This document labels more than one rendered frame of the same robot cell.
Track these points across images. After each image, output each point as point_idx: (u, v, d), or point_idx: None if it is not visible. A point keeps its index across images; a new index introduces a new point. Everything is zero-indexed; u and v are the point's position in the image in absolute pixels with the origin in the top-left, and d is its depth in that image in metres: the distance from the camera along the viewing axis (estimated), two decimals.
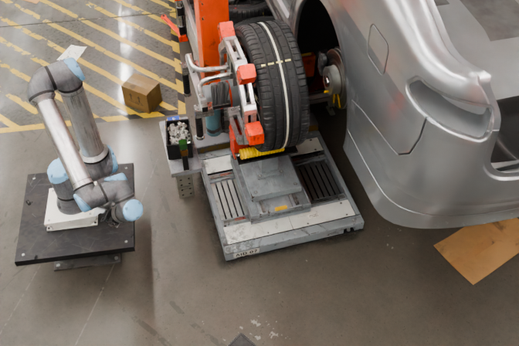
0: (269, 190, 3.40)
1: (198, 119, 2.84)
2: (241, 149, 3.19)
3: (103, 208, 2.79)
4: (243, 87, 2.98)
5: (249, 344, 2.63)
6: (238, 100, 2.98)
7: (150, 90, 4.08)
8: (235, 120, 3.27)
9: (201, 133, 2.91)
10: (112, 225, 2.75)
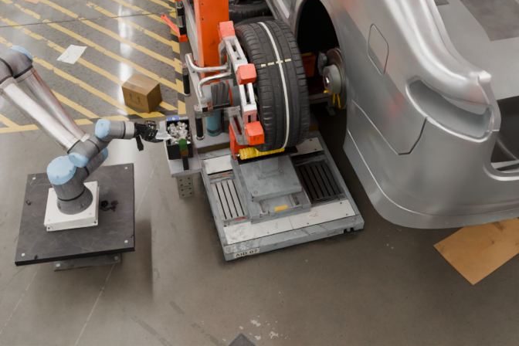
0: (269, 190, 3.40)
1: (198, 119, 2.84)
2: (241, 149, 3.19)
3: (157, 138, 2.97)
4: (243, 87, 2.98)
5: (249, 344, 2.63)
6: (238, 100, 2.98)
7: (150, 90, 4.08)
8: (235, 120, 3.27)
9: (201, 133, 2.91)
10: (147, 123, 2.93)
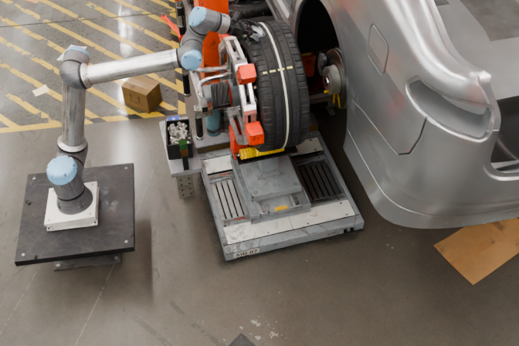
0: (269, 190, 3.40)
1: (198, 119, 2.84)
2: (241, 149, 3.19)
3: None
4: (243, 87, 2.98)
5: (249, 344, 2.63)
6: (238, 100, 2.98)
7: (150, 90, 4.08)
8: (235, 120, 3.27)
9: (201, 133, 2.91)
10: (243, 32, 2.69)
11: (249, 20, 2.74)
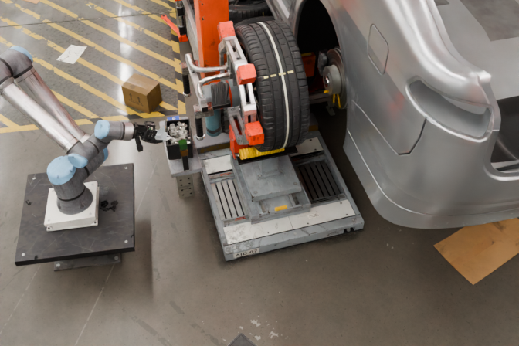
0: (269, 190, 3.40)
1: (198, 119, 2.84)
2: (241, 149, 3.19)
3: (157, 139, 2.98)
4: (243, 87, 2.98)
5: (249, 344, 2.63)
6: (238, 100, 2.98)
7: (150, 90, 4.08)
8: (235, 120, 3.27)
9: (201, 133, 2.91)
10: (147, 123, 2.94)
11: None
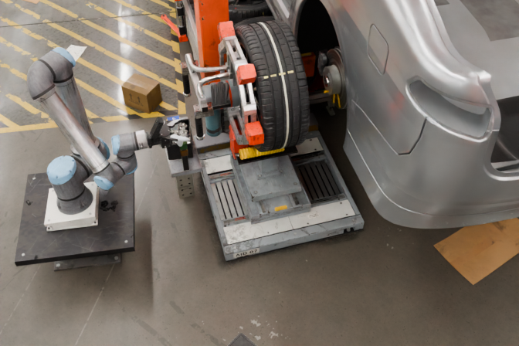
0: (269, 190, 3.40)
1: (198, 119, 2.84)
2: (241, 149, 3.19)
3: (169, 126, 2.91)
4: (243, 87, 2.98)
5: (249, 344, 2.63)
6: (238, 100, 2.98)
7: (150, 90, 4.08)
8: (235, 120, 3.27)
9: (201, 133, 2.91)
10: None
11: (165, 138, 2.83)
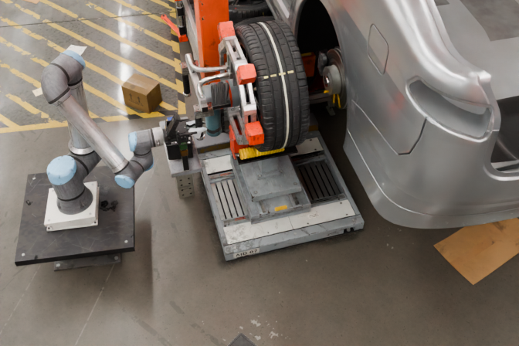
0: (269, 190, 3.40)
1: (198, 119, 2.84)
2: (241, 149, 3.19)
3: (188, 124, 2.92)
4: (243, 87, 2.98)
5: (249, 344, 2.63)
6: (238, 100, 2.98)
7: (150, 90, 4.08)
8: (235, 120, 3.27)
9: (201, 133, 2.91)
10: None
11: (184, 134, 2.85)
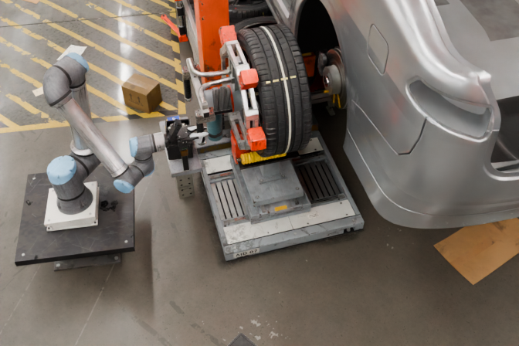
0: (270, 195, 3.37)
1: (199, 124, 2.81)
2: (242, 154, 3.16)
3: (189, 130, 2.89)
4: (245, 92, 2.96)
5: (249, 344, 2.63)
6: (239, 105, 2.96)
7: (150, 90, 4.08)
8: (236, 124, 3.25)
9: (203, 138, 2.89)
10: None
11: (186, 140, 2.82)
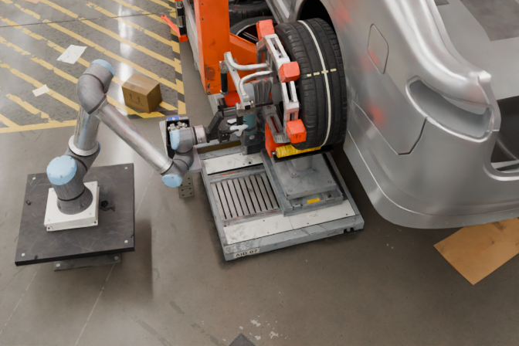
0: (303, 188, 3.41)
1: (239, 117, 2.85)
2: (278, 147, 3.20)
3: (229, 123, 2.92)
4: None
5: (249, 344, 2.63)
6: (277, 98, 2.99)
7: (150, 90, 4.08)
8: (271, 118, 3.28)
9: (242, 131, 2.92)
10: None
11: (226, 132, 2.86)
